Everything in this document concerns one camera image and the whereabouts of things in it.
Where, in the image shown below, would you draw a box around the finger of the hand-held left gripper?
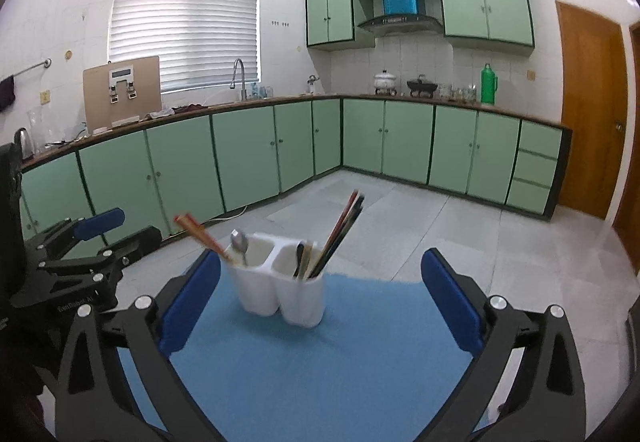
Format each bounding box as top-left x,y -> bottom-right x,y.
39,226 -> 163,284
22,207 -> 126,259

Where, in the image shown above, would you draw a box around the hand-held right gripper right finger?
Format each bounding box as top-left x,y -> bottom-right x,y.
420,247 -> 589,442

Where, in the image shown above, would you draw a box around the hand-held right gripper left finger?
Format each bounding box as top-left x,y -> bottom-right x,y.
52,248 -> 229,442

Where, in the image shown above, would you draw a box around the red and tan wooden chopstick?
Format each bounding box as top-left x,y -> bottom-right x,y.
320,190 -> 360,268
322,193 -> 364,270
180,212 -> 230,259
173,213 -> 226,258

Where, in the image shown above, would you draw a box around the silver metal spoon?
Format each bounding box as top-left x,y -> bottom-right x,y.
229,228 -> 250,268

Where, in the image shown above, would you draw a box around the white utensil holder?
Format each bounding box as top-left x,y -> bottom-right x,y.
220,232 -> 327,328

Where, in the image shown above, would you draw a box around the dark chopstick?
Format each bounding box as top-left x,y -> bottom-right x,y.
316,204 -> 365,277

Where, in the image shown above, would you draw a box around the steel electric kettle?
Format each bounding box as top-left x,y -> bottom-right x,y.
12,125 -> 34,158

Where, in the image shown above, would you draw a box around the brown kitchen countertop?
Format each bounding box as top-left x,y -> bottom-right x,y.
20,93 -> 574,171

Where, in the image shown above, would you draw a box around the clear glass pitcher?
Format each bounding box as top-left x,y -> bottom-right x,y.
25,108 -> 50,149

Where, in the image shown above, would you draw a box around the dark hanging cloth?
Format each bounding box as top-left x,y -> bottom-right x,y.
0,75 -> 17,113

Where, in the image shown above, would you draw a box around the crumpled cloth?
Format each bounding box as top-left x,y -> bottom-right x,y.
143,102 -> 210,121

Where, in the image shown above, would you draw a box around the cardboard board with labels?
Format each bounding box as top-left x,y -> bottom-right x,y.
82,55 -> 162,129

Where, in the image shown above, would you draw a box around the blue table mat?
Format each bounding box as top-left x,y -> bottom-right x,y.
117,267 -> 501,442

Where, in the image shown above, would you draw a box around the green lower kitchen cabinets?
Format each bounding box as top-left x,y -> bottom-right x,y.
17,97 -> 574,249

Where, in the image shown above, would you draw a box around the metal kitchen faucet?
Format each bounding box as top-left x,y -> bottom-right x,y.
229,58 -> 250,102

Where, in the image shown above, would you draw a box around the row of glass jars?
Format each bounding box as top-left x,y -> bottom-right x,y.
438,82 -> 480,103

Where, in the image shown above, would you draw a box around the green thermos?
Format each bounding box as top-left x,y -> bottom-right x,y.
479,63 -> 500,107

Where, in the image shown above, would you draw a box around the black wok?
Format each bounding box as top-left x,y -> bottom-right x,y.
405,74 -> 439,98

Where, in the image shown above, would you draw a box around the white window blind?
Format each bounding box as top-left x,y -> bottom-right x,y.
108,0 -> 262,96

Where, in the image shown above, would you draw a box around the white lidded pot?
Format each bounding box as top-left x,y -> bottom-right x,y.
372,69 -> 400,97

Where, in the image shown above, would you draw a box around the plain wooden door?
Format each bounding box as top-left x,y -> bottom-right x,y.
612,20 -> 640,274

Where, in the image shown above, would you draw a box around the white floor cable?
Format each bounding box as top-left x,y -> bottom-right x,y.
202,204 -> 250,223

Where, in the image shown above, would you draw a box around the metal towel rail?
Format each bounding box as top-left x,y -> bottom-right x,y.
7,57 -> 53,79

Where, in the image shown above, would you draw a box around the wooden door with handle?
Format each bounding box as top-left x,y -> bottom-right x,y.
554,0 -> 629,222

